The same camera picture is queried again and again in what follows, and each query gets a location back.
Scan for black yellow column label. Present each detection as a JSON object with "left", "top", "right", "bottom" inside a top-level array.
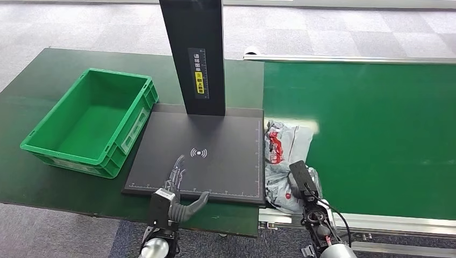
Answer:
[{"left": 188, "top": 47, "right": 210, "bottom": 100}]

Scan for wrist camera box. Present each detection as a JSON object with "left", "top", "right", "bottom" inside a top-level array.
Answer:
[
  {"left": 289, "top": 160, "right": 319, "bottom": 201},
  {"left": 147, "top": 189, "right": 178, "bottom": 230}
]

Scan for aluminium conveyor side rail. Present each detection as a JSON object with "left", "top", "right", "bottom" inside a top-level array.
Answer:
[
  {"left": 258, "top": 207, "right": 456, "bottom": 238},
  {"left": 244, "top": 54, "right": 456, "bottom": 65}
]

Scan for green conveyor belt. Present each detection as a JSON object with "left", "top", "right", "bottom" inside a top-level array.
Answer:
[{"left": 262, "top": 62, "right": 456, "bottom": 221}]

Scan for black scanner base plate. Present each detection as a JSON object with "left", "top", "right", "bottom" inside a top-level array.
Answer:
[{"left": 122, "top": 104, "right": 266, "bottom": 205}]

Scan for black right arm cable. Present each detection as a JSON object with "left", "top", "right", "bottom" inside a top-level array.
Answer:
[{"left": 303, "top": 183, "right": 353, "bottom": 249}]

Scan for green plastic crate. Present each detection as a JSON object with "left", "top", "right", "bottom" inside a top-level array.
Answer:
[{"left": 20, "top": 68, "right": 160, "bottom": 180}]

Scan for dark green table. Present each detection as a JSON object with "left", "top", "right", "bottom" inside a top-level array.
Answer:
[{"left": 0, "top": 48, "right": 265, "bottom": 239}]

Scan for grey plastic mailer package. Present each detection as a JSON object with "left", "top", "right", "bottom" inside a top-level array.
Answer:
[{"left": 264, "top": 120, "right": 324, "bottom": 214}]

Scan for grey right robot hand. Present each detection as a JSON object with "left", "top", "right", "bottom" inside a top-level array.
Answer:
[{"left": 307, "top": 166, "right": 324, "bottom": 201}]

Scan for black scanner column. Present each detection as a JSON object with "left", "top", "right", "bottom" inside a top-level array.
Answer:
[{"left": 159, "top": 0, "right": 226, "bottom": 117}]

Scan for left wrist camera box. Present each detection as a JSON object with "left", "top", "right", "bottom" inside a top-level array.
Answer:
[{"left": 147, "top": 189, "right": 178, "bottom": 230}]

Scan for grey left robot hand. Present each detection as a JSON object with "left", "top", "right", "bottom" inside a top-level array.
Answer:
[{"left": 164, "top": 155, "right": 210, "bottom": 223}]

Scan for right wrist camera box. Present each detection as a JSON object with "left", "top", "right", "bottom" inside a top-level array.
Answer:
[{"left": 289, "top": 160, "right": 319, "bottom": 201}]

